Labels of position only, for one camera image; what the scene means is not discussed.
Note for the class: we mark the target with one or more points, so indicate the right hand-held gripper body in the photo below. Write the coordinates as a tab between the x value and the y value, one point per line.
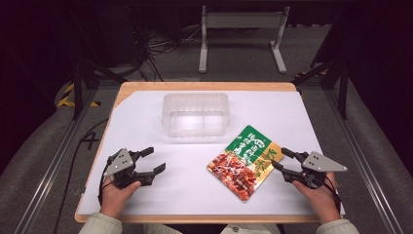
319	163

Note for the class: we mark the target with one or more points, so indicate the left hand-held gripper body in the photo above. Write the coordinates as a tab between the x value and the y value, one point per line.
120	163

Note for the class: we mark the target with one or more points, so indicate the green and red food packet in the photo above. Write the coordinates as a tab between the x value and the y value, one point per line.
245	164

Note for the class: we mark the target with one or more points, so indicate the person's left hand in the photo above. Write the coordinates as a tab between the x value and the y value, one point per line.
116	198

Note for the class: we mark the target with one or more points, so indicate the person's right hand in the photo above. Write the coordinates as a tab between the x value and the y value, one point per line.
319	200

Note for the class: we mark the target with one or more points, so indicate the white paper mat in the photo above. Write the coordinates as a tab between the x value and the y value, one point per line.
188	182

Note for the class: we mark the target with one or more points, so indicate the clear plastic container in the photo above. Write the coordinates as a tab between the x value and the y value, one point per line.
195	115

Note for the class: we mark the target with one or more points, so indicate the black metal stand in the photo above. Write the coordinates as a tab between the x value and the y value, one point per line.
342	91
78	87

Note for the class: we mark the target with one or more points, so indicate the white metal stand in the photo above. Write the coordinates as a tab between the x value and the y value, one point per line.
243	20

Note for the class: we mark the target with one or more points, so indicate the aluminium rail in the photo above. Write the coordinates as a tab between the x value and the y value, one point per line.
360	156
55	162

